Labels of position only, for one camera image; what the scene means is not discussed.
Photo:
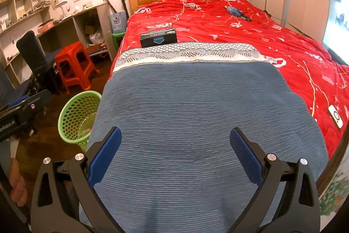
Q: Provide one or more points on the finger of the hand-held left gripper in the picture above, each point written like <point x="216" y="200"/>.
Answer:
<point x="35" y="105"/>
<point x="18" y="101"/>

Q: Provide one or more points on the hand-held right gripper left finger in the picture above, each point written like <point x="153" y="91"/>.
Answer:
<point x="105" y="156"/>

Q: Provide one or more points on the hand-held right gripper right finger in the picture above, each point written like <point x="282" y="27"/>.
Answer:
<point x="246" y="156"/>

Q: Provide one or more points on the green perforated plastic basket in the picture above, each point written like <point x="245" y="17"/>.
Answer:
<point x="79" y="118"/>

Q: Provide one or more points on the person's left hand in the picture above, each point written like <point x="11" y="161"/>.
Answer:
<point x="18" y="183"/>

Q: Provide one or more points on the dark blue cushioned chair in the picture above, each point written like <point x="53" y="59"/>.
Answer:
<point x="9" y="85"/>

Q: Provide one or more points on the dark covered chair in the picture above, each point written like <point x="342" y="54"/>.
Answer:
<point x="31" y="52"/>

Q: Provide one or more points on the red plastic stool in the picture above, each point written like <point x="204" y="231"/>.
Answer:
<point x="73" y="63"/>

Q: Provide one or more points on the blue ribbed blanket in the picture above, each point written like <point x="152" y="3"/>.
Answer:
<point x="190" y="123"/>

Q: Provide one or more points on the red flat box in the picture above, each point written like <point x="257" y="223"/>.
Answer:
<point x="45" y="26"/>

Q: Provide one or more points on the white plastic bag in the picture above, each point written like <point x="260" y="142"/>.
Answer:
<point x="97" y="38"/>

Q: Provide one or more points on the open cardboard box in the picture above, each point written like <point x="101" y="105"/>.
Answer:
<point x="90" y="29"/>

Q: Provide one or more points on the colourful floor mat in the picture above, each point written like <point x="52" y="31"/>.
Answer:
<point x="335" y="192"/>

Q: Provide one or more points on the white flat device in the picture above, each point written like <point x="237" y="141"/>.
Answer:
<point x="336" y="117"/>

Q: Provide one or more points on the wooden desk with shelves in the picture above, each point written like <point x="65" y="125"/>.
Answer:
<point x="81" y="14"/>

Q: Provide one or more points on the white desk lamp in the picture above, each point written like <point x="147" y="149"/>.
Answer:
<point x="60" y="5"/>

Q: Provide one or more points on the green plastic stool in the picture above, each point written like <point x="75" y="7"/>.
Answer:
<point x="118" y="39"/>

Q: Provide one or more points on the pale blue paper bag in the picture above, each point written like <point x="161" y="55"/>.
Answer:
<point x="118" y="22"/>

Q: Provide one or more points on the thin dark stick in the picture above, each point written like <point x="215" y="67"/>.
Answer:
<point x="109" y="3"/>

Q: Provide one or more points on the red patterned blanket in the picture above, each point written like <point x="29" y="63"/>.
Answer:
<point x="245" y="28"/>

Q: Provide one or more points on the black rectangular box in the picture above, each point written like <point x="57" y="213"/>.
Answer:
<point x="158" y="38"/>

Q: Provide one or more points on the black long stick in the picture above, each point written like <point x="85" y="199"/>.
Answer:
<point x="123" y="2"/>

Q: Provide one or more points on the blue plush toy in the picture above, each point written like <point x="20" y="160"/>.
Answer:
<point x="235" y="12"/>

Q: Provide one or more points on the bright window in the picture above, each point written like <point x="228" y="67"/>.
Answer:
<point x="338" y="17"/>

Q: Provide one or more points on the white wall shelf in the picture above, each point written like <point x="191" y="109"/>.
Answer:
<point x="19" y="3"/>

